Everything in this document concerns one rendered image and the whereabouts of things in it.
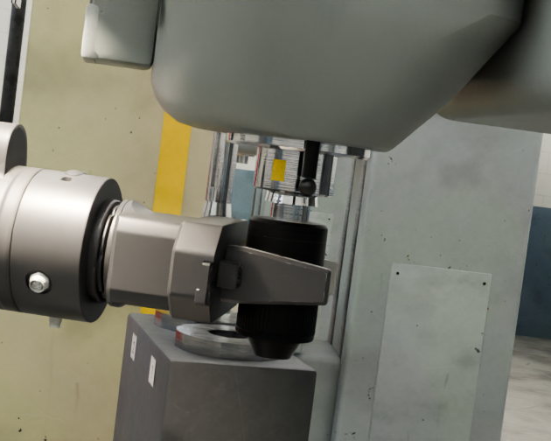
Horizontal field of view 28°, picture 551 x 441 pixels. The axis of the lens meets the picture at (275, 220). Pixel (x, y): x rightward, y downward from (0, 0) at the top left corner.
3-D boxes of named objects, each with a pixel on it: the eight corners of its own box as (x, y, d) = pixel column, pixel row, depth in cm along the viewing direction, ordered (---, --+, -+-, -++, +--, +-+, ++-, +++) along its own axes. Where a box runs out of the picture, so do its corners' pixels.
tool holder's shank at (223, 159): (217, 243, 97) (233, 118, 97) (188, 238, 99) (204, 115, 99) (237, 243, 100) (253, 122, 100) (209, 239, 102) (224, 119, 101)
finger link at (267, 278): (326, 314, 62) (219, 298, 63) (333, 258, 62) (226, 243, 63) (324, 318, 61) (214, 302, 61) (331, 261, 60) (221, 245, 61)
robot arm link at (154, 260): (221, 193, 59) (8, 164, 60) (198, 370, 59) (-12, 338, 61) (255, 190, 71) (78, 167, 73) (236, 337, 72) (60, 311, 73)
